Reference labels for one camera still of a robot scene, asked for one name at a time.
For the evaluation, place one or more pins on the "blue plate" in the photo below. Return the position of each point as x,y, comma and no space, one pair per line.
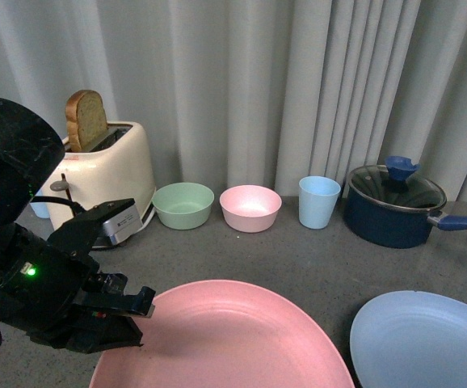
410,339

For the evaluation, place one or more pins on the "brown bread slice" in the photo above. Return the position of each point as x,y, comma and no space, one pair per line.
86,120

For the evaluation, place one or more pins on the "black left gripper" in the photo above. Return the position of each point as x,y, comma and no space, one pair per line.
54,291

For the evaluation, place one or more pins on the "light blue cup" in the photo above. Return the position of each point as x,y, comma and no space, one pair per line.
317,198
40,210

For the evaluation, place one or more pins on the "cream two-slot toaster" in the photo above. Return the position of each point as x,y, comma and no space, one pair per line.
116,167

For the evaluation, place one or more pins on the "green bowl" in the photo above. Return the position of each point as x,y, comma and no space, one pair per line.
183,206

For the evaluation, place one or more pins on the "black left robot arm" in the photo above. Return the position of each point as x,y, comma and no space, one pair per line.
30,150

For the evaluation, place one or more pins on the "glass pot lid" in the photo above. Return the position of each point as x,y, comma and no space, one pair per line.
397,185

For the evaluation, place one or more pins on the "dark blue saucepan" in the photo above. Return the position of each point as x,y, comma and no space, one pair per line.
395,228

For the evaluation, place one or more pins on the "pink bowl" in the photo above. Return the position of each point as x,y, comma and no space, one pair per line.
250,208

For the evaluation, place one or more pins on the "light blue left cup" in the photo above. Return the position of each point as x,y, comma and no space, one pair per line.
40,210

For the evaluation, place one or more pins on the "pink plate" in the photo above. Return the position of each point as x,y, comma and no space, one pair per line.
225,333

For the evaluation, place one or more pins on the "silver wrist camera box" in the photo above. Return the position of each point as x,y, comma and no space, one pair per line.
120,220

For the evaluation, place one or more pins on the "light blue right cup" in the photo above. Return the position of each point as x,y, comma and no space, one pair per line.
317,198

